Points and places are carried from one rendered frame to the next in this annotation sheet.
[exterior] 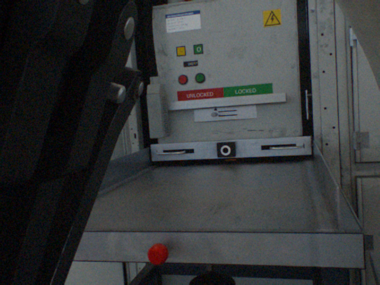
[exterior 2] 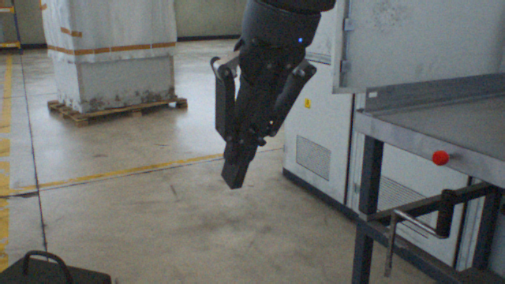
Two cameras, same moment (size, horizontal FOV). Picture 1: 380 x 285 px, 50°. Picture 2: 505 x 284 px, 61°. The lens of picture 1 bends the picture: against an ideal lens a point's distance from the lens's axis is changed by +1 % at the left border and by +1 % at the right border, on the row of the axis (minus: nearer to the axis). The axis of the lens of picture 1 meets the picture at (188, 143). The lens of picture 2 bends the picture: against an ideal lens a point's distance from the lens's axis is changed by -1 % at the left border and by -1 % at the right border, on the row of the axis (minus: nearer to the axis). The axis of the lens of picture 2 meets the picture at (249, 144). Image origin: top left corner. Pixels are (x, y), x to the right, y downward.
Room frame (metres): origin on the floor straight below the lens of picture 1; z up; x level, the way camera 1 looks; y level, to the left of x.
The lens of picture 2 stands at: (-0.24, -0.30, 1.14)
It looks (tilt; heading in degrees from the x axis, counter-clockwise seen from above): 19 degrees down; 48
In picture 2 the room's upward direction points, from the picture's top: straight up
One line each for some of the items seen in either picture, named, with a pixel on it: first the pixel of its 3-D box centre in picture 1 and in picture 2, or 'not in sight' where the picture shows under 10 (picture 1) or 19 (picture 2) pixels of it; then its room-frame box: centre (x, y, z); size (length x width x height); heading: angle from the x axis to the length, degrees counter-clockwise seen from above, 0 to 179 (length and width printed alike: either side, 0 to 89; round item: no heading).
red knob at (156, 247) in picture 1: (159, 252); (443, 157); (0.63, 0.06, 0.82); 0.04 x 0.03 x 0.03; 165
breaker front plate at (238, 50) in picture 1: (221, 73); not in sight; (1.35, -0.13, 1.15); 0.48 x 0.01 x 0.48; 75
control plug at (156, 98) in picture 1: (158, 111); not in sight; (1.34, 0.09, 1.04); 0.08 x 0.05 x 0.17; 165
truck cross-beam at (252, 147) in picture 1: (228, 148); not in sight; (1.37, -0.13, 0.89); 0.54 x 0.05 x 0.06; 75
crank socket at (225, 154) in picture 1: (225, 149); not in sight; (1.33, -0.12, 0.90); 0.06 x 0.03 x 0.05; 75
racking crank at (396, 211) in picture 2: not in sight; (415, 237); (0.65, 0.10, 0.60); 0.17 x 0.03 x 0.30; 75
